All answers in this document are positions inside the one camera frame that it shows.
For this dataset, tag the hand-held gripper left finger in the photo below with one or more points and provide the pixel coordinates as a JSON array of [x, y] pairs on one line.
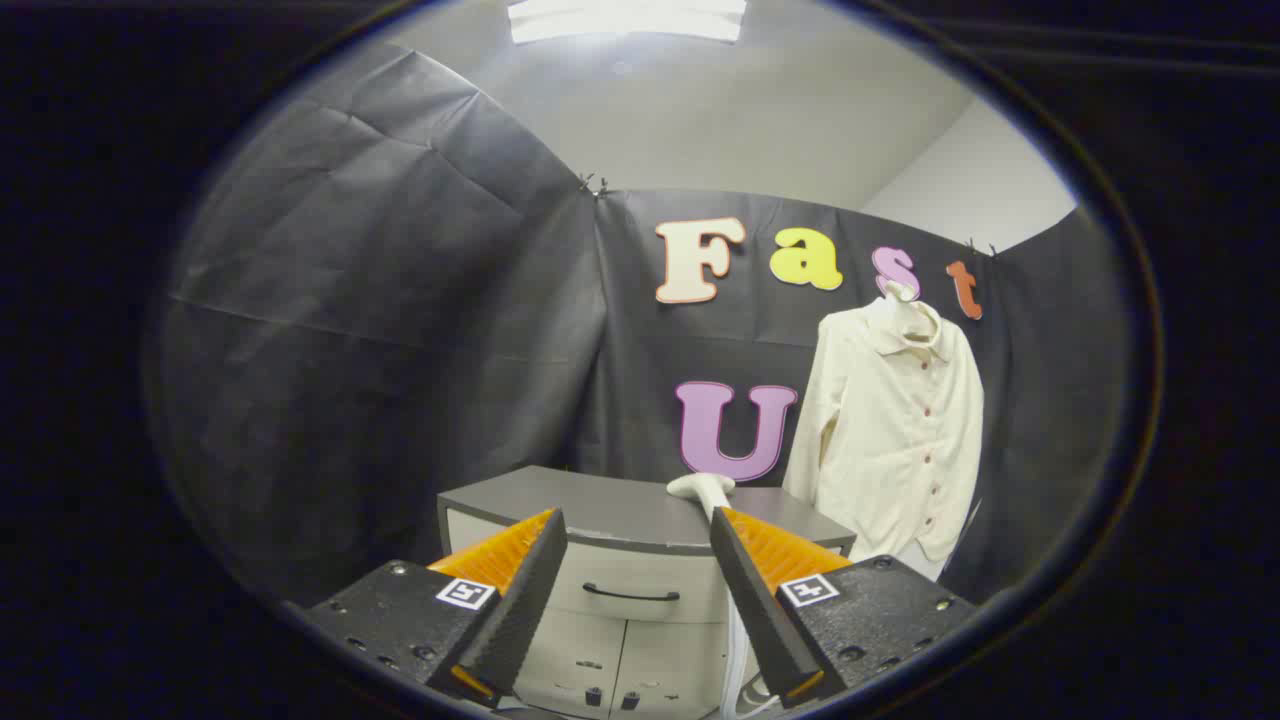
[[520, 600]]

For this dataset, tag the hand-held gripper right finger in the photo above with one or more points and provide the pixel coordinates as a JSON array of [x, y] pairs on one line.
[[760, 610]]

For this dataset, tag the white garment steamer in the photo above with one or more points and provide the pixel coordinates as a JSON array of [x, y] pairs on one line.
[[700, 487]]

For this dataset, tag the cream button-up shirt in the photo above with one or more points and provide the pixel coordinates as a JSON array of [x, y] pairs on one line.
[[890, 440]]

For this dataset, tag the grey cabinet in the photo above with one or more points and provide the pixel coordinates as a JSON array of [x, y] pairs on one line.
[[610, 520]]

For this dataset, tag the black backdrop cloth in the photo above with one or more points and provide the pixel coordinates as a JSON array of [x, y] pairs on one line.
[[400, 350]]

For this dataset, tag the white plastic hanger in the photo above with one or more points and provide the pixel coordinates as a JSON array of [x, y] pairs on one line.
[[899, 292]]

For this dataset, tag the ceiling light panel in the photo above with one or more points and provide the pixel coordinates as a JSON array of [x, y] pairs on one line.
[[625, 20]]

